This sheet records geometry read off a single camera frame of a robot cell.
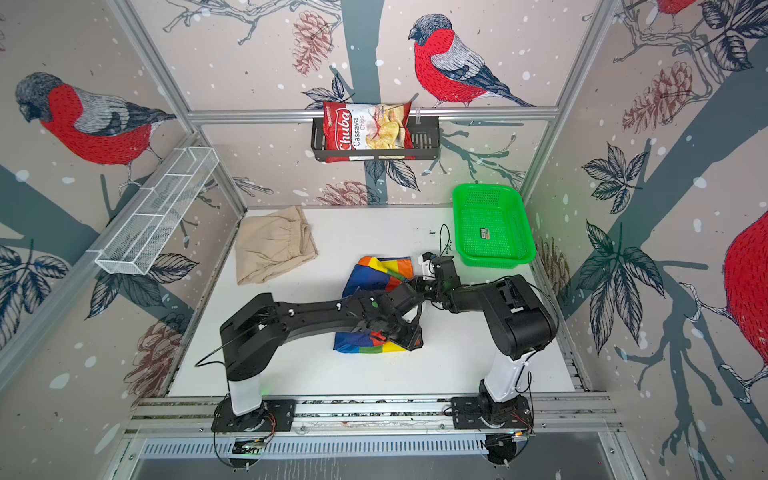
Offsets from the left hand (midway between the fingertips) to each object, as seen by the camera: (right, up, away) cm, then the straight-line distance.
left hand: (421, 345), depth 78 cm
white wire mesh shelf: (-72, +39, +3) cm, 82 cm away
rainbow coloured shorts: (-16, +17, +17) cm, 28 cm away
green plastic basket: (+32, +33, +37) cm, 59 cm away
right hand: (-4, +12, +17) cm, 21 cm away
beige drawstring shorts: (-52, +26, +29) cm, 65 cm away
